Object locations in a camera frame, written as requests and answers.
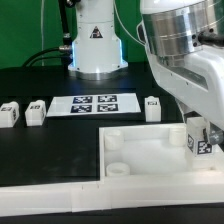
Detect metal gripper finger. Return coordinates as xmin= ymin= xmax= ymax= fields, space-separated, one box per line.
xmin=177 ymin=101 xmax=193 ymax=123
xmin=203 ymin=122 xmax=224 ymax=145

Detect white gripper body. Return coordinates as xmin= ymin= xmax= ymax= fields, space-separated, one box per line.
xmin=147 ymin=46 xmax=224 ymax=130

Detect white square tabletop part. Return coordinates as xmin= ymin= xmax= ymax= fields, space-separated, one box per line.
xmin=99 ymin=123 xmax=220 ymax=178

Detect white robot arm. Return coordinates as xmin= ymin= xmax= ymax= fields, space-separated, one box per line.
xmin=69 ymin=0 xmax=224 ymax=145

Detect white sheet with markers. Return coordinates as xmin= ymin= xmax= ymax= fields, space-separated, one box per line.
xmin=47 ymin=93 xmax=141 ymax=117

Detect white front fence bar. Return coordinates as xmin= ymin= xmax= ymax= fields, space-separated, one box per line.
xmin=0 ymin=171 xmax=224 ymax=217

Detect black cable bundle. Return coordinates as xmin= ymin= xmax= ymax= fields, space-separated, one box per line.
xmin=21 ymin=0 xmax=78 ymax=68

